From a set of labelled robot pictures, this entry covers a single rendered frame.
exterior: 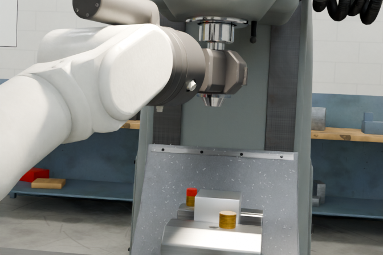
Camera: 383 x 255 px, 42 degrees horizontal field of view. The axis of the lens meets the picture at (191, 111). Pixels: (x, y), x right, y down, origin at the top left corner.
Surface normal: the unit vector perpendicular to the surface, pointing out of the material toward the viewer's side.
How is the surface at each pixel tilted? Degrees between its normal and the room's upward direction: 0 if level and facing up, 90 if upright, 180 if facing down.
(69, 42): 61
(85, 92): 99
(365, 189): 90
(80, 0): 89
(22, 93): 42
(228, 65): 89
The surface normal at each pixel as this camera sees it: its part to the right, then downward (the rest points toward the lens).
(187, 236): -0.07, -0.73
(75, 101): 0.27, 0.25
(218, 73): 0.87, 0.07
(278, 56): -0.11, 0.05
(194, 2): -0.31, 0.72
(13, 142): 0.88, -0.22
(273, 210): -0.07, -0.40
